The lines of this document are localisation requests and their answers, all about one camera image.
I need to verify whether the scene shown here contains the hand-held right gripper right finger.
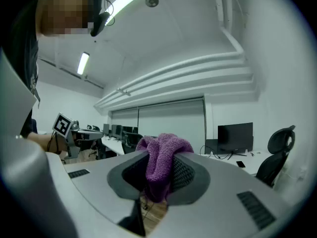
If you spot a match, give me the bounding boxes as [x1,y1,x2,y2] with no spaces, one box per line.
[148,152,299,238]

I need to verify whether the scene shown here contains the black head-mounted camera rig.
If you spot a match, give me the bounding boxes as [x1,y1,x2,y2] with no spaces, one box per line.
[47,0,116,38]

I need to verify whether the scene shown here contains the black mesh office chair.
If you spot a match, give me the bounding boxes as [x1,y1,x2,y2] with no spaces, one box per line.
[255,124,296,188]

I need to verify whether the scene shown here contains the person's left forearm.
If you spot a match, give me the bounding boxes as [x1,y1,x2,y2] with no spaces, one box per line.
[26,132,68,156]

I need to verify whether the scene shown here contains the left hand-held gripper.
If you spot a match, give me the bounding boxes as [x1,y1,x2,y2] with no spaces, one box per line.
[52,112,103,160]

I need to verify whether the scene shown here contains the black t-shirt with emblem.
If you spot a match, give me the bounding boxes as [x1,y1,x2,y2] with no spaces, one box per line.
[3,0,41,139]

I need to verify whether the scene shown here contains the short ceiling light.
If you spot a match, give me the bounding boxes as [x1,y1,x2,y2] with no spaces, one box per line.
[76,52,90,75]

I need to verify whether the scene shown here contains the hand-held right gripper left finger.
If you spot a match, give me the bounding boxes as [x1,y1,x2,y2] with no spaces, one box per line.
[63,149,150,225]

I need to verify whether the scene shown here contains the black thin cable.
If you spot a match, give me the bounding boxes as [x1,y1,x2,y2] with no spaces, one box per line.
[199,144,232,160]

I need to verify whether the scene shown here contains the white ceiling pipes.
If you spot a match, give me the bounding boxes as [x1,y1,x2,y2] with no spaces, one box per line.
[93,0,258,110]

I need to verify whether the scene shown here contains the black flat device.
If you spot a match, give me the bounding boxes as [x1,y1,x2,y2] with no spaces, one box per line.
[205,138,219,155]

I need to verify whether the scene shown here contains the black monitor with stand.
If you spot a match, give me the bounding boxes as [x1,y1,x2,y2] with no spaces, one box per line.
[217,122,254,161]

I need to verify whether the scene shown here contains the purple cloth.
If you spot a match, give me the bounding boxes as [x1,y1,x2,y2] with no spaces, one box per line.
[135,132,195,203]

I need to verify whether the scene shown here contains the grey window blinds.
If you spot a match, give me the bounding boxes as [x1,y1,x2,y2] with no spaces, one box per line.
[110,97,207,147]

